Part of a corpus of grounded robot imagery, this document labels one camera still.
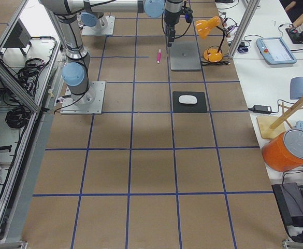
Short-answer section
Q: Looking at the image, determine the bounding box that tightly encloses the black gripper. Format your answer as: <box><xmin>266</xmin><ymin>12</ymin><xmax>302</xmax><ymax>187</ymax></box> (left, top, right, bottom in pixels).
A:
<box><xmin>164</xmin><ymin>0</ymin><xmax>184</xmax><ymax>46</ymax></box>

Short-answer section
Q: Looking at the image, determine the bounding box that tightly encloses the black mousepad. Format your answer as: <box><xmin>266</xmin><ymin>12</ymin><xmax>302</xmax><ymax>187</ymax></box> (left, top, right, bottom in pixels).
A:
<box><xmin>172</xmin><ymin>91</ymin><xmax>207</xmax><ymax>113</ymax></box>

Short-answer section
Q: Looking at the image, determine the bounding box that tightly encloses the lamp power cable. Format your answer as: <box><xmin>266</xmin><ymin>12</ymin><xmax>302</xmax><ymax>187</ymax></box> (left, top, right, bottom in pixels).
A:
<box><xmin>200</xmin><ymin>60</ymin><xmax>231</xmax><ymax>66</ymax></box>

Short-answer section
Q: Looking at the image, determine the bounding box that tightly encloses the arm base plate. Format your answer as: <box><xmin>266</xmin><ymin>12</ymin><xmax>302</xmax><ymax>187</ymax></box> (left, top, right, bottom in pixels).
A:
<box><xmin>60</xmin><ymin>81</ymin><xmax>106</xmax><ymax>115</ymax></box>
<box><xmin>81</xmin><ymin>13</ymin><xmax>115</xmax><ymax>36</ymax></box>

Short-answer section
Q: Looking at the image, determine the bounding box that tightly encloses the orange cylindrical container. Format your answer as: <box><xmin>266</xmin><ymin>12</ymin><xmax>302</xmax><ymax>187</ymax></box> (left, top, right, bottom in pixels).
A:
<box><xmin>262</xmin><ymin>129</ymin><xmax>303</xmax><ymax>172</ymax></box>

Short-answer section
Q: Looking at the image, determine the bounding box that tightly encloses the white computer mouse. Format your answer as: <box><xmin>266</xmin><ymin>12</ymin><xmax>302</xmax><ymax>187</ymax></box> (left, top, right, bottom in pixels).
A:
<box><xmin>178</xmin><ymin>95</ymin><xmax>197</xmax><ymax>105</ymax></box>

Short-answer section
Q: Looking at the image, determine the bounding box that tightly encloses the pink marker pen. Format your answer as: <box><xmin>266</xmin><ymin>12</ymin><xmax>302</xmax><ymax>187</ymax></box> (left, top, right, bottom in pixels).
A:
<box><xmin>156</xmin><ymin>49</ymin><xmax>162</xmax><ymax>64</ymax></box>

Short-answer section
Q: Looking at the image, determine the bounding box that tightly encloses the black box device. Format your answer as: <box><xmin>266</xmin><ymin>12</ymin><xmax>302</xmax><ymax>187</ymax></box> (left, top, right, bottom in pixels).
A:
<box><xmin>272</xmin><ymin>183</ymin><xmax>303</xmax><ymax>227</ymax></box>

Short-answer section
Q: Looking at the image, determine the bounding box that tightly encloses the orange desk lamp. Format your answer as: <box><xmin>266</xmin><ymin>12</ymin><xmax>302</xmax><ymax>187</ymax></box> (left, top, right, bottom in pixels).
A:
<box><xmin>195</xmin><ymin>16</ymin><xmax>225</xmax><ymax>63</ymax></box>

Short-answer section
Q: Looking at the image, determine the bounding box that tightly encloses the black power adapter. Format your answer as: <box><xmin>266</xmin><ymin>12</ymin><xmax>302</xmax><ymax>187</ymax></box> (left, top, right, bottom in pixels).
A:
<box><xmin>252</xmin><ymin>105</ymin><xmax>272</xmax><ymax>114</ymax></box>

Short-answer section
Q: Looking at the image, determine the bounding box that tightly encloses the silver laptop notebook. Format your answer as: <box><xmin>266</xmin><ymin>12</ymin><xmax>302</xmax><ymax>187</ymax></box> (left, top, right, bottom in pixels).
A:
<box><xmin>170</xmin><ymin>41</ymin><xmax>201</xmax><ymax>72</ymax></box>

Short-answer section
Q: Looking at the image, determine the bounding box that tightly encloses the wooden stand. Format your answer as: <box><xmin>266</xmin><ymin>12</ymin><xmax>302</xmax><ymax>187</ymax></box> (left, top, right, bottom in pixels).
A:
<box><xmin>257</xmin><ymin>95</ymin><xmax>303</xmax><ymax>140</ymax></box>

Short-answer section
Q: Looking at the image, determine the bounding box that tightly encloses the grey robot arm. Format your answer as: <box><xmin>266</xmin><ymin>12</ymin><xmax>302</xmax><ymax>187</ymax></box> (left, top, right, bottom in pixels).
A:
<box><xmin>40</xmin><ymin>1</ymin><xmax>184</xmax><ymax>81</ymax></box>
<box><xmin>80</xmin><ymin>12</ymin><xmax>108</xmax><ymax>29</ymax></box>

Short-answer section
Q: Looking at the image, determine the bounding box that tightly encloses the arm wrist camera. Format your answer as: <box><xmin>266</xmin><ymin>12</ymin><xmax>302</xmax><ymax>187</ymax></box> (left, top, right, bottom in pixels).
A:
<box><xmin>182</xmin><ymin>7</ymin><xmax>193</xmax><ymax>23</ymax></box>

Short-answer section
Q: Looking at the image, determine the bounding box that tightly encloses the aluminium frame post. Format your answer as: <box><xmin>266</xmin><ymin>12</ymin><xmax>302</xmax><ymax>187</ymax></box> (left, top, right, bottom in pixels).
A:
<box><xmin>228</xmin><ymin>0</ymin><xmax>260</xmax><ymax>59</ymax></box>

